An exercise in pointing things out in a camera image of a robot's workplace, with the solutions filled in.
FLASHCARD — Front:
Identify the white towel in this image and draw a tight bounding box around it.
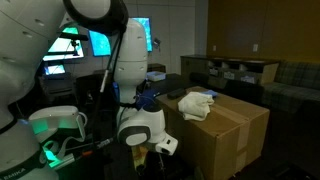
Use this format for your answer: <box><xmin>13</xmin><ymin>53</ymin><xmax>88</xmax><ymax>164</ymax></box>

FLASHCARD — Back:
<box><xmin>178</xmin><ymin>92</ymin><xmax>214</xmax><ymax>121</ymax></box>

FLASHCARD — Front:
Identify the large cardboard box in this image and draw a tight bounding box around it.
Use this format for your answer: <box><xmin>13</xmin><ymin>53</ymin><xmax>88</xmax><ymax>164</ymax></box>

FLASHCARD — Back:
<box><xmin>157</xmin><ymin>93</ymin><xmax>270</xmax><ymax>180</ymax></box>

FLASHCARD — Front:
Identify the white plastic tray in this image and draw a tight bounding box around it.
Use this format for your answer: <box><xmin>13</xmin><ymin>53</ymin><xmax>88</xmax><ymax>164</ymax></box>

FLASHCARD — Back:
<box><xmin>147</xmin><ymin>71</ymin><xmax>166</xmax><ymax>82</ymax></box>

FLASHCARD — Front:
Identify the blue folded cloth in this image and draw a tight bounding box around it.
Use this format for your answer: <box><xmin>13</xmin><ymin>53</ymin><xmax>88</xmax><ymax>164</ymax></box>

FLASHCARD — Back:
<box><xmin>202</xmin><ymin>90</ymin><xmax>218</xmax><ymax>97</ymax></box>

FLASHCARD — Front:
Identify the wooden shelf cabinet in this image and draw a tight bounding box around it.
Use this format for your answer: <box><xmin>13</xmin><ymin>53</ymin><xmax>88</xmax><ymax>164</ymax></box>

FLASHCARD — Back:
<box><xmin>181</xmin><ymin>54</ymin><xmax>280</xmax><ymax>88</ymax></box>

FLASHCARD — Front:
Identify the computer monitor right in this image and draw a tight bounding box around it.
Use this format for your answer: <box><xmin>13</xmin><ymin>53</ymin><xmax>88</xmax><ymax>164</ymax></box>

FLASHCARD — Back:
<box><xmin>89</xmin><ymin>17</ymin><xmax>153</xmax><ymax>57</ymax></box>

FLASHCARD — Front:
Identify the computer monitor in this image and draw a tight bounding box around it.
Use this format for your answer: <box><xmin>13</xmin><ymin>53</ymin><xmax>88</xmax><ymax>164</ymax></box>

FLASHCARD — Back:
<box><xmin>43</xmin><ymin>27</ymin><xmax>88</xmax><ymax>61</ymax></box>
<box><xmin>89</xmin><ymin>17</ymin><xmax>153</xmax><ymax>57</ymax></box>

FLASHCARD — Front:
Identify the computer monitor left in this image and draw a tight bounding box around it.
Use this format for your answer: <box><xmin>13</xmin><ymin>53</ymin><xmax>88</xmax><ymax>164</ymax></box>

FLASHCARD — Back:
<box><xmin>43</xmin><ymin>27</ymin><xmax>88</xmax><ymax>61</ymax></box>

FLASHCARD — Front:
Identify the white VR headset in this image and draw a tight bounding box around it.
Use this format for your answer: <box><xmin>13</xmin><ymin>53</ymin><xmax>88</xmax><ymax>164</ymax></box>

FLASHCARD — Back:
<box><xmin>29</xmin><ymin>105</ymin><xmax>87</xmax><ymax>143</ymax></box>

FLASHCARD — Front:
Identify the green plaid sofa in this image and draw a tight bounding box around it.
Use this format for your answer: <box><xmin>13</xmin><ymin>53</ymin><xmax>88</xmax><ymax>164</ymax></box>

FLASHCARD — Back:
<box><xmin>262</xmin><ymin>61</ymin><xmax>320</xmax><ymax>113</ymax></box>

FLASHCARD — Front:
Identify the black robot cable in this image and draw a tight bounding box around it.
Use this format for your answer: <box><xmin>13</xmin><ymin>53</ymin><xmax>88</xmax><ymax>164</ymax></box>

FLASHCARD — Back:
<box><xmin>86</xmin><ymin>29</ymin><xmax>124</xmax><ymax>148</ymax></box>

